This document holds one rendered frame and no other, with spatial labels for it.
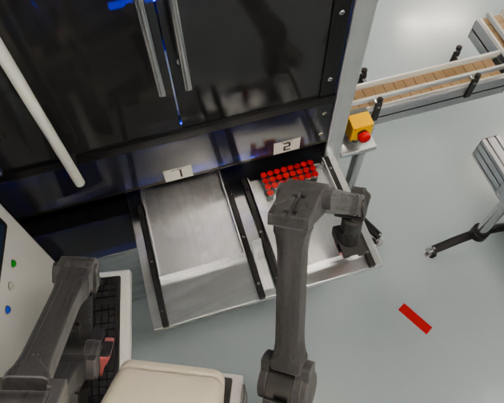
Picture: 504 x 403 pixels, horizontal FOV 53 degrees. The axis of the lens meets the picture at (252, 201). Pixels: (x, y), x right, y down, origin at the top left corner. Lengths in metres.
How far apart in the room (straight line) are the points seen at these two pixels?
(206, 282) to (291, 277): 0.63
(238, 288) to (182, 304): 0.17
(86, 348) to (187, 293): 0.48
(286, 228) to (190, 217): 0.76
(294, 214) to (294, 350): 0.27
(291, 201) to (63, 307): 0.43
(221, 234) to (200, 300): 0.21
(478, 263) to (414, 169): 0.58
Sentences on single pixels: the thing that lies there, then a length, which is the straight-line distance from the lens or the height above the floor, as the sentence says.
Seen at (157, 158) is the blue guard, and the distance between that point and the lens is 1.46.
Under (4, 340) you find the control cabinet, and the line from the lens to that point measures 1.38.
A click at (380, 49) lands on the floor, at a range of 3.36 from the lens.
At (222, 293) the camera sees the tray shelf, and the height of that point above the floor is 0.88.
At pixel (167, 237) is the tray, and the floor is 0.88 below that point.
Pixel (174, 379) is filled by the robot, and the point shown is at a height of 1.34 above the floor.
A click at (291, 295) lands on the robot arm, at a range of 0.95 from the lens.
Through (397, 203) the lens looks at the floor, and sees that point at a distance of 2.72.
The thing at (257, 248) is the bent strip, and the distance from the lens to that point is 1.53.
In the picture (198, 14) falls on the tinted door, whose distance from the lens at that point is 1.13.
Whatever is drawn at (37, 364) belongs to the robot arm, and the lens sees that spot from 0.82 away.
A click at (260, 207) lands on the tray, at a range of 1.62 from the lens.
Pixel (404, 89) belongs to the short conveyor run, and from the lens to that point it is 1.85.
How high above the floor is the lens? 2.32
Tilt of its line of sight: 62 degrees down
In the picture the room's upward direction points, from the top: 1 degrees counter-clockwise
